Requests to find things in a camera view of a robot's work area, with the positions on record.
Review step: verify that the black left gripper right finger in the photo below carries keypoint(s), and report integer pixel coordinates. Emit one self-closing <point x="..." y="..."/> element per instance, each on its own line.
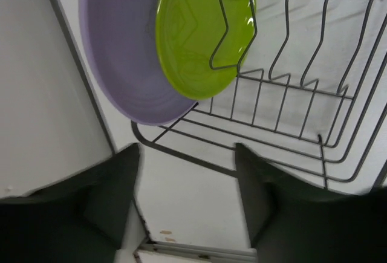
<point x="290" y="220"/>

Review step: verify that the green plate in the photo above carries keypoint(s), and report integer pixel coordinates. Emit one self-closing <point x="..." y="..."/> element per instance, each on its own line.
<point x="200" y="43"/>

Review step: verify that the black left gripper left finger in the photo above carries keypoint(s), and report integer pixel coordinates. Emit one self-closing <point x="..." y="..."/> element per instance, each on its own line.
<point x="79" y="219"/>

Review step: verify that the grey wire dish rack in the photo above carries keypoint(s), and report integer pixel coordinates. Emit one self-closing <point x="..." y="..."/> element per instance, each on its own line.
<point x="302" y="82"/>

